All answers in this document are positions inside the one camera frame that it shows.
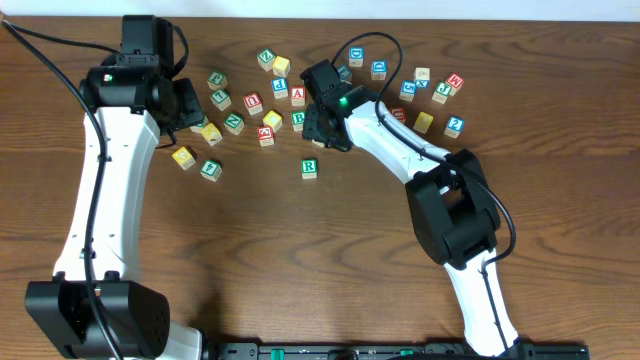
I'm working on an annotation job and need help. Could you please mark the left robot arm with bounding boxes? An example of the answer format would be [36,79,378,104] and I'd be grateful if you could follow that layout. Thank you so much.
[25,15,208,359]

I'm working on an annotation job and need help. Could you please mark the green 4 block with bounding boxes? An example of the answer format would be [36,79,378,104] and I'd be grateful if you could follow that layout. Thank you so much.
[200,160,222,182]

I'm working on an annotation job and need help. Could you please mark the yellow C block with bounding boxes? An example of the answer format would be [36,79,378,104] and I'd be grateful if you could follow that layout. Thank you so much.
[172,146,196,170]

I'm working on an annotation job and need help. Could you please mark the green 7 block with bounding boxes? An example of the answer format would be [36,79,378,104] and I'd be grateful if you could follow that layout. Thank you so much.
[210,89,232,111]

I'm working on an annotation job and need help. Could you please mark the blue P block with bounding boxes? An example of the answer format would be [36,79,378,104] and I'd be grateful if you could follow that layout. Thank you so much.
[271,78,289,99]

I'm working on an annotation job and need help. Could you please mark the yellow block middle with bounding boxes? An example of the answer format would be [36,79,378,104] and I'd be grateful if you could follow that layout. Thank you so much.
[263,110,283,133]

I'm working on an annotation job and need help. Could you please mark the red u block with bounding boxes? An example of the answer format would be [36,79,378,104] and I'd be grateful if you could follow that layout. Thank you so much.
[243,92,263,116]
[389,107,406,123]

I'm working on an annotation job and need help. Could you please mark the green block far left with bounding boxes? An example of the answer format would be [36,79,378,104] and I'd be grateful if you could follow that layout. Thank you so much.
[207,71,228,91]

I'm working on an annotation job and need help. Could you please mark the blue L block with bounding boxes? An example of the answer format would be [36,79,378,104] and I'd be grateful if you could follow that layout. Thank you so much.
[337,65,352,83]

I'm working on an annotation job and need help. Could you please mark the red U block left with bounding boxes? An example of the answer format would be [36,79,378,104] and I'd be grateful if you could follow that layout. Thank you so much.
[243,92,263,116]

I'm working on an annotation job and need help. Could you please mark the red M block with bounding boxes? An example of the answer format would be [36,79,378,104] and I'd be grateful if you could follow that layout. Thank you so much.
[446,73,464,96]

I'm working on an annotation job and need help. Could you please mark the green N block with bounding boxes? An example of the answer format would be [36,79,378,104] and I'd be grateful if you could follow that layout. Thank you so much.
[224,113,245,135]

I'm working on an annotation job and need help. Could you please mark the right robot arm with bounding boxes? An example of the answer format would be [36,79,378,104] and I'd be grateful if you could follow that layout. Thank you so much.
[300,60,518,357]

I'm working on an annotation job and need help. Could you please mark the blue 2 block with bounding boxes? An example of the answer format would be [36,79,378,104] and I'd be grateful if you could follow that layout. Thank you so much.
[444,116,465,138]

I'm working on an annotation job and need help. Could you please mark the green Z block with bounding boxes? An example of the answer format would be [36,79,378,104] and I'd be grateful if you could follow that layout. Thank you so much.
[257,48,276,71]

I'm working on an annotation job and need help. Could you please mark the green R block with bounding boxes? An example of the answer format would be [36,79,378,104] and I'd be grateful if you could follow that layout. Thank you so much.
[301,158,318,179]

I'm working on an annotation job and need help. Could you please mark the blue d block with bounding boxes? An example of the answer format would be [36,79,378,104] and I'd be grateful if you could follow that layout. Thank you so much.
[348,47,364,68]
[371,60,388,81]

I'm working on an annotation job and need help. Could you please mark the red A block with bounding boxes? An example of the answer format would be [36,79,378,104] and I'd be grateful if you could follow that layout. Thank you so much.
[290,86,306,107]

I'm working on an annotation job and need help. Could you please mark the red E block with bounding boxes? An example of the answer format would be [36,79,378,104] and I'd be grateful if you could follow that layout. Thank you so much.
[257,126,275,147]

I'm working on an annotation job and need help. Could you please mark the blue D block near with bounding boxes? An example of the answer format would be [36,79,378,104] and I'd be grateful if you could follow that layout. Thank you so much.
[371,60,388,81]

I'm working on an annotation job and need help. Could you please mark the green B block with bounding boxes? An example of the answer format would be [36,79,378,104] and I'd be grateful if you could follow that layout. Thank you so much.
[291,110,305,132]

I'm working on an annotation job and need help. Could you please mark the blue 5 block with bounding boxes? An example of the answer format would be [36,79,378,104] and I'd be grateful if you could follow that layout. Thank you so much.
[399,80,417,102]

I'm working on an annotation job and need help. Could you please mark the yellow X block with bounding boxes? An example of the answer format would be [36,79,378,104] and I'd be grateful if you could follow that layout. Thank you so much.
[200,123,222,146]

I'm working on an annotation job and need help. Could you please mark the yellow block far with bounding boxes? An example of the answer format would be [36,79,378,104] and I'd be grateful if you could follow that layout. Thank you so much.
[272,56,291,78]

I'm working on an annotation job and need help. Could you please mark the green V block left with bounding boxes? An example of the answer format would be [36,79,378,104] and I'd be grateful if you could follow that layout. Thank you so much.
[190,116,209,133]

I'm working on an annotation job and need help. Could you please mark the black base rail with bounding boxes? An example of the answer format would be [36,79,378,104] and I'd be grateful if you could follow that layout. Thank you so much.
[201,342,591,360]

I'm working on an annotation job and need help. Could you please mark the green J block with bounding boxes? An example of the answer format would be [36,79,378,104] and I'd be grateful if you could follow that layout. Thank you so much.
[432,82,453,104]

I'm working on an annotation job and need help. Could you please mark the blue D block far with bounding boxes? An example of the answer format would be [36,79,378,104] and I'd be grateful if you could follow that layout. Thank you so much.
[348,47,364,68]

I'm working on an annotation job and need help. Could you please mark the red U block right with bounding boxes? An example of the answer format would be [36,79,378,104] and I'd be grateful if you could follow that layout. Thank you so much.
[389,107,406,123]

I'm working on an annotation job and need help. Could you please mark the blue X block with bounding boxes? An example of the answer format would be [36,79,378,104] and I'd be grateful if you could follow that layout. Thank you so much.
[414,67,430,89]

